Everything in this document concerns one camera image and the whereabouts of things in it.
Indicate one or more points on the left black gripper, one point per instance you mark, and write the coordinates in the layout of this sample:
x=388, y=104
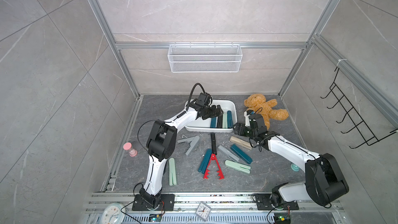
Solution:
x=215, y=114

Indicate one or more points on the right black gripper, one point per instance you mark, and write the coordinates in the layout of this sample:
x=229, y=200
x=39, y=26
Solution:
x=240, y=127

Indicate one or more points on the black pliers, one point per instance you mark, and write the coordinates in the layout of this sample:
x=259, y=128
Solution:
x=220, y=122
x=213, y=144

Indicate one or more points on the light green pliers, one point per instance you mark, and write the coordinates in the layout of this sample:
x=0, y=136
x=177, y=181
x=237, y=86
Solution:
x=225, y=121
x=238, y=166
x=172, y=172

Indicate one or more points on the dark teal pliers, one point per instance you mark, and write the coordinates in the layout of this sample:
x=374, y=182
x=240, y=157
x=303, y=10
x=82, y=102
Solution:
x=229, y=120

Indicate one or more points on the grey pliers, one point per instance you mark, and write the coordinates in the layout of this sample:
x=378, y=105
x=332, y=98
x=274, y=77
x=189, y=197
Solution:
x=193, y=141
x=228, y=153

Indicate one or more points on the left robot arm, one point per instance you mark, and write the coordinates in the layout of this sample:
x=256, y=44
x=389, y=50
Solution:
x=162, y=141

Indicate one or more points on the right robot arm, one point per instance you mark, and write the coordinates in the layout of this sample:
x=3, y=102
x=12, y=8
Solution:
x=324, y=180

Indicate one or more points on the beige wooden pliers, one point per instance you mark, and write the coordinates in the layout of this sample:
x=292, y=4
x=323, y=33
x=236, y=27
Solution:
x=240, y=142

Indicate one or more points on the white storage box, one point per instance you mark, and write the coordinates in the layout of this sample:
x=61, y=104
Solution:
x=201, y=125

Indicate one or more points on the dark teal pliers floor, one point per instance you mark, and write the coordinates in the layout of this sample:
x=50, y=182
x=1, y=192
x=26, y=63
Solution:
x=241, y=154

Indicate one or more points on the grey open pliers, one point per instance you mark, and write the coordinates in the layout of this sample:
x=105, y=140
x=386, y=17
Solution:
x=193, y=141

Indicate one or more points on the red open pliers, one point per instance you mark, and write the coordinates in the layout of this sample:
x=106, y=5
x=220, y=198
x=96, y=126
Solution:
x=213, y=167

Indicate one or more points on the brown teddy bear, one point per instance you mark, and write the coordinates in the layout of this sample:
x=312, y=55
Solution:
x=259, y=104

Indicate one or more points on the green sand timer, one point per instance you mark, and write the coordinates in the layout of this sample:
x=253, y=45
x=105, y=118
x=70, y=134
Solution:
x=294, y=167

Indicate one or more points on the pink sand timer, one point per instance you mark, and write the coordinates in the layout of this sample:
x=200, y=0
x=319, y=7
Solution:
x=130, y=150

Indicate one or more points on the small square clock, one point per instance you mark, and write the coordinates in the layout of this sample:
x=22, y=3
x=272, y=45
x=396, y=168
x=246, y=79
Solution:
x=203, y=211

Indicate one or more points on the round white clock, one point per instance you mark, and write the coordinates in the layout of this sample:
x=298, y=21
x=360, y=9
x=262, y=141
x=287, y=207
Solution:
x=112, y=214

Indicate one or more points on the white wire mesh basket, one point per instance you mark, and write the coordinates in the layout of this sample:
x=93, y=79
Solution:
x=204, y=58

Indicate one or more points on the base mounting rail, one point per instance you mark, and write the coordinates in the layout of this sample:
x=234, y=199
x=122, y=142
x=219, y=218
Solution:
x=226, y=208

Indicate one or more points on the black wall hook rack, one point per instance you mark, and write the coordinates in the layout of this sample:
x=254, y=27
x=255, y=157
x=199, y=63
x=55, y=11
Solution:
x=351, y=113

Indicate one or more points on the aluminium frame rail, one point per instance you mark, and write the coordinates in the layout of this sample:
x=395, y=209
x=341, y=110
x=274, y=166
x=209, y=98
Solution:
x=98, y=13

